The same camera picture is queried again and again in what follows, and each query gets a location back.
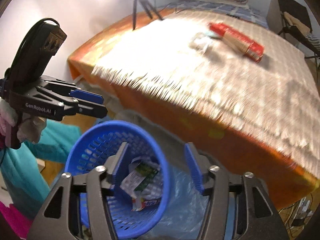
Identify green white snack bag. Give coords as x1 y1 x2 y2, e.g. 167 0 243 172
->
120 160 163 200

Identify long white colourful wrapper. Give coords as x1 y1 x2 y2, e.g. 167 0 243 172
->
132 197 161 211

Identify blue plastic basket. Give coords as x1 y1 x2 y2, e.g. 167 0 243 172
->
65 120 171 239

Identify left gloved hand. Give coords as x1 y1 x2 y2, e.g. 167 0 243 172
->
1 99 47 144

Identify clear plastic bag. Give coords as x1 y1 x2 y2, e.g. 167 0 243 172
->
115 110 208 239

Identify orange floral bedsheet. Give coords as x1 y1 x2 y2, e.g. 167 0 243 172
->
68 9 319 208

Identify teal trouser leg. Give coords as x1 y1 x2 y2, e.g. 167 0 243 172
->
1 120 82 219

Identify beige checked blanket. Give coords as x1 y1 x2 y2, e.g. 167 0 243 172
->
92 11 319 177

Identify pink jacket sleeve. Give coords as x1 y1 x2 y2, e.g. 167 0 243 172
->
1 202 33 239

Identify power strip on floor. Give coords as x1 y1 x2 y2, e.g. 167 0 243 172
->
297 197 311 214

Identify black tripod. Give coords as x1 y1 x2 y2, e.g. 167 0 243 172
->
132 0 164 30

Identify crumpled white tissue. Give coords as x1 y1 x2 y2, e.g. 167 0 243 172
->
189 33 210 55

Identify red cardboard box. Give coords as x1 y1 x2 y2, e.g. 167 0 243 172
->
207 22 264 63

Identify blue checked bedsheet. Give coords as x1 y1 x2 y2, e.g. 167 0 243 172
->
158 0 269 29

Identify clothes on chair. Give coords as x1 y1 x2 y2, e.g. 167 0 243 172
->
280 11 319 54

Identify black folding chair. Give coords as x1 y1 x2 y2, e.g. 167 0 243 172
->
266 0 320 61

